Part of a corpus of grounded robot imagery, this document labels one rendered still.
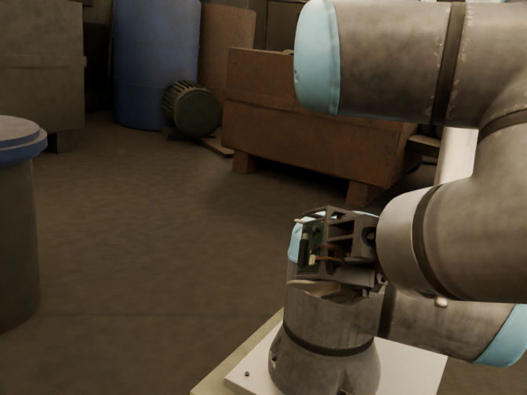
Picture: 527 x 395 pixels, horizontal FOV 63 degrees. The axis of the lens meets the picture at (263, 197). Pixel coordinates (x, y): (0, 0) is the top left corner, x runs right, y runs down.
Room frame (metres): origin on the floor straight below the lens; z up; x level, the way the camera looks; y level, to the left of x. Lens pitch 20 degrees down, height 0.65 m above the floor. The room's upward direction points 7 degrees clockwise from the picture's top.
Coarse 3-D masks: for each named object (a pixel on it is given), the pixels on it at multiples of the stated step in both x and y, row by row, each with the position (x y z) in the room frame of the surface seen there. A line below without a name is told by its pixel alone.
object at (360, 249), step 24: (312, 216) 0.43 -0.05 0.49; (336, 216) 0.41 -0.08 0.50; (360, 216) 0.34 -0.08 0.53; (312, 240) 0.39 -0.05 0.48; (336, 240) 0.35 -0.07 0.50; (360, 240) 0.33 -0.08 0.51; (312, 264) 0.37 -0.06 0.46; (336, 264) 0.37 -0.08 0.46; (360, 264) 0.38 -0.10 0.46; (360, 288) 0.39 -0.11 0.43
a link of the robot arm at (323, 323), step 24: (288, 264) 0.59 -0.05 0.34; (288, 288) 0.58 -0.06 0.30; (384, 288) 0.51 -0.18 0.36; (288, 312) 0.57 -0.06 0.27; (312, 312) 0.53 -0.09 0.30; (336, 312) 0.52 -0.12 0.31; (360, 312) 0.51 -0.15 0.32; (384, 312) 0.50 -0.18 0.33; (312, 336) 0.53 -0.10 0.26; (336, 336) 0.53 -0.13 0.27; (360, 336) 0.54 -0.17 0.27; (384, 336) 0.51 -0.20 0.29
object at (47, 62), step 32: (0, 0) 1.86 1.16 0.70; (32, 0) 2.01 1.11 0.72; (64, 0) 2.18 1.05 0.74; (0, 32) 1.85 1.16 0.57; (32, 32) 2.00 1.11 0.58; (64, 32) 2.17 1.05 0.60; (0, 64) 1.84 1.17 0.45; (32, 64) 1.98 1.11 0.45; (64, 64) 2.15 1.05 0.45; (0, 96) 1.83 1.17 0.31; (32, 96) 1.98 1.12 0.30; (64, 96) 2.15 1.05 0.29; (64, 128) 2.15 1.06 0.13
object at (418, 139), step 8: (424, 128) 2.11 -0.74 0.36; (432, 128) 2.11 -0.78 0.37; (440, 128) 2.04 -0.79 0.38; (416, 136) 2.05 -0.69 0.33; (424, 136) 2.08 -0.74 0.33; (432, 136) 2.11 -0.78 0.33; (440, 136) 2.04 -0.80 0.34; (408, 144) 1.94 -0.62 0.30; (416, 144) 1.91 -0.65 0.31; (424, 144) 1.89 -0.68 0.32; (432, 144) 1.89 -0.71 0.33; (440, 144) 1.91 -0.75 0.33; (416, 152) 1.91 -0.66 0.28; (424, 152) 1.88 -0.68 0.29; (432, 152) 1.86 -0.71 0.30; (416, 168) 2.51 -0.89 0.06; (344, 184) 2.19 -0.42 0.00
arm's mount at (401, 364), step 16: (272, 336) 0.67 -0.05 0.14; (256, 352) 0.63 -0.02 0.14; (384, 352) 0.65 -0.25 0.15; (400, 352) 0.65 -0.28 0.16; (416, 352) 0.66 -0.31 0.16; (432, 352) 0.66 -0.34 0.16; (240, 368) 0.58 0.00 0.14; (256, 368) 0.59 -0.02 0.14; (384, 368) 0.61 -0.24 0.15; (400, 368) 0.61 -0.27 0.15; (416, 368) 0.61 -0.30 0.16; (432, 368) 0.62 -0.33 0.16; (224, 384) 0.56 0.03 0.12; (240, 384) 0.55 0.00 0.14; (256, 384) 0.55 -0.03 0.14; (272, 384) 0.55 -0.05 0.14; (384, 384) 0.57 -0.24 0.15; (400, 384) 0.57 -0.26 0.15; (416, 384) 0.58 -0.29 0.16; (432, 384) 0.58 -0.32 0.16
